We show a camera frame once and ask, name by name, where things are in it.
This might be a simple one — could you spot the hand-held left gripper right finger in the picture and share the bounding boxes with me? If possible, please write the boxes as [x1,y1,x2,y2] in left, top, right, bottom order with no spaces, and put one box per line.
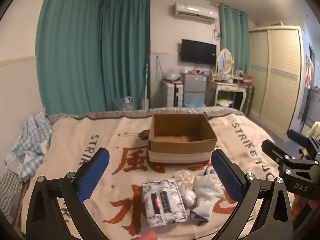
[211,149,293,240]

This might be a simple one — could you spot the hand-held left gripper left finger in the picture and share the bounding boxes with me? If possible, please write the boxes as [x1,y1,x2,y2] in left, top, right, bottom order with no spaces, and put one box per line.
[26,147,110,240]

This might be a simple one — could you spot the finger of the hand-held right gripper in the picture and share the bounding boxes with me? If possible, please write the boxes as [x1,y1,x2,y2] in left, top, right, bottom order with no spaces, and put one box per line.
[261,139,300,167]
[287,129,320,153]

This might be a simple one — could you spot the white sock with blue trim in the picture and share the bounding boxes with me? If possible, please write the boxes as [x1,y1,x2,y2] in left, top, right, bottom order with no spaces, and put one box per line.
[190,167,224,222]

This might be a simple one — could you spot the cream fluffy sock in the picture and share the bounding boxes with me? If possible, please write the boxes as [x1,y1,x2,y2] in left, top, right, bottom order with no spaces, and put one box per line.
[175,169,197,207]

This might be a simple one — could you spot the brown cardboard box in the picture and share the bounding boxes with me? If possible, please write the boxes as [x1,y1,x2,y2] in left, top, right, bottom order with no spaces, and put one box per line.
[148,113,217,165]

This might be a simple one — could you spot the floral print tissue packet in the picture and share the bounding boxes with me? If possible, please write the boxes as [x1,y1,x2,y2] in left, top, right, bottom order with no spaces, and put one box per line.
[142,180,188,228]

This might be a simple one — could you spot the printed cream blanket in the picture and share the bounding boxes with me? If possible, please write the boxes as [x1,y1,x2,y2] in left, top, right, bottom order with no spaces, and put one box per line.
[21,109,295,240]

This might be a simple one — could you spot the dark suitcase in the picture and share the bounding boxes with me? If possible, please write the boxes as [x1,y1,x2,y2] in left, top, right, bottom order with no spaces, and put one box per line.
[244,85,255,117]

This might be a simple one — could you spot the cream louvred wardrobe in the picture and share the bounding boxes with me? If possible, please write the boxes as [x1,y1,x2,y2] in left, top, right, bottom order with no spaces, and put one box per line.
[249,25,304,135]

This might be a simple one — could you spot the hanging clothes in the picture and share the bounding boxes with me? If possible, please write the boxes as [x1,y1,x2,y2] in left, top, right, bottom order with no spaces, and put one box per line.
[305,57,315,89]

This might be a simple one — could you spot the blue plaid quilt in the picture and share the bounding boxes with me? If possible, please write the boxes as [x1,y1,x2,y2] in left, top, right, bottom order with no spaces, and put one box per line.
[5,107,54,183]

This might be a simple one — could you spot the large water jug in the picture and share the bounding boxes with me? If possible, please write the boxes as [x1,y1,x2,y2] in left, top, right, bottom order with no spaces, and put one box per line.
[111,96,137,111]

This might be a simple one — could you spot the white dressing table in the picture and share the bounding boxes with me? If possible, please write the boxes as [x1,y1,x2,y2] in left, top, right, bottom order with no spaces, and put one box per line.
[207,76,247,112]

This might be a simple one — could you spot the green checked bed sheet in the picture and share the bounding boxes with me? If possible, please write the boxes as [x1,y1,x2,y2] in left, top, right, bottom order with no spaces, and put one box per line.
[0,167,28,205]

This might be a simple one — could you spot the white mop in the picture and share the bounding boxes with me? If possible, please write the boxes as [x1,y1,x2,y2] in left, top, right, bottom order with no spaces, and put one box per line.
[141,62,150,110]

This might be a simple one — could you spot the small grey fridge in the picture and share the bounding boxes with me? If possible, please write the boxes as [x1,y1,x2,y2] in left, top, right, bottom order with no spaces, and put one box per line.
[182,72,207,107]

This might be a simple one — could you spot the white stacked storage boxes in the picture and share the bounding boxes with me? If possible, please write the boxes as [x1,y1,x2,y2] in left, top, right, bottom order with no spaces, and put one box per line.
[162,81,184,107]

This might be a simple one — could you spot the white oval vanity mirror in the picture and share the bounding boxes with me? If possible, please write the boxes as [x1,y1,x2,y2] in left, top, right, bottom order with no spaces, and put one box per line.
[216,48,234,77]

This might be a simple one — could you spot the clear plastic bag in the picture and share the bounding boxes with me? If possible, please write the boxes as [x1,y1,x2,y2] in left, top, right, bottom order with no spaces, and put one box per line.
[162,67,183,82]

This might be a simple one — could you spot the teal curtain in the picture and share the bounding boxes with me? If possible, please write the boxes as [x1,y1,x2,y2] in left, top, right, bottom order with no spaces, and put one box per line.
[36,0,103,114]
[100,0,151,111]
[218,3,250,77]

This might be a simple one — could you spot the white air conditioner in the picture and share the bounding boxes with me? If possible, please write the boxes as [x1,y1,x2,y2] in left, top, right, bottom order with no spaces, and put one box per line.
[172,2,218,23]

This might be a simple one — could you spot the black wall television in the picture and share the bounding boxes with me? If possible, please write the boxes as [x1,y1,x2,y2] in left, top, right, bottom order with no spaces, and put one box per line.
[180,39,217,65]

